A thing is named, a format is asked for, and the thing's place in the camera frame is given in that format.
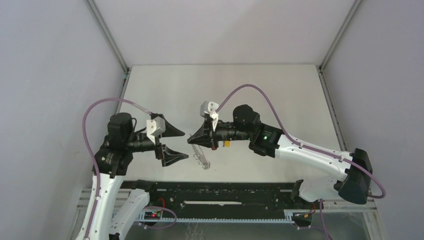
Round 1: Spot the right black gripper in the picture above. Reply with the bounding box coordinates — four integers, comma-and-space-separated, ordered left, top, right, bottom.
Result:
188, 118, 252, 152

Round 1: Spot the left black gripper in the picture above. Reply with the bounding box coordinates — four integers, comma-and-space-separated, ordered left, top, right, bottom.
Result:
126, 118, 189, 165

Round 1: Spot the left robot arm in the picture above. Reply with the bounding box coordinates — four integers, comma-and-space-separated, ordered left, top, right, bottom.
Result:
76, 112, 189, 240

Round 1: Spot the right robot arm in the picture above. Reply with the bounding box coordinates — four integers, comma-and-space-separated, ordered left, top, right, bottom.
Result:
187, 104, 373, 209

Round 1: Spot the key with yellow tag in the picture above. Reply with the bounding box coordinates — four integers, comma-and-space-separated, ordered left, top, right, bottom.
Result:
223, 141, 231, 148

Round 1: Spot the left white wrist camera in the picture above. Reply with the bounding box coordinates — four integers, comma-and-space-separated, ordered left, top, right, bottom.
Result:
146, 116, 166, 144

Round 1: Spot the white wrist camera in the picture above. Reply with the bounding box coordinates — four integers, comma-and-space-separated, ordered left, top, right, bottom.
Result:
200, 101, 219, 132
146, 116, 166, 144

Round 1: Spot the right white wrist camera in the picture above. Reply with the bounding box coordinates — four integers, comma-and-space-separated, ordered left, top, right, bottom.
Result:
200, 101, 219, 132

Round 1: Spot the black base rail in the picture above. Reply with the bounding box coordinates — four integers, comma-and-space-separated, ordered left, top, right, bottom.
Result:
122, 180, 319, 221

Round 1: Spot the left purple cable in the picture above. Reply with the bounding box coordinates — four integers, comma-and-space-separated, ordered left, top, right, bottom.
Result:
82, 97, 178, 240

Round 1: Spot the purple cable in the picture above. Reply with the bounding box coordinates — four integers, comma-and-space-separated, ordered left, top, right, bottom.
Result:
82, 97, 178, 240
214, 84, 387, 240

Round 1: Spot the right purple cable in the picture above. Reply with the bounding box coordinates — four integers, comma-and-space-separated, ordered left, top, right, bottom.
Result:
214, 84, 387, 240

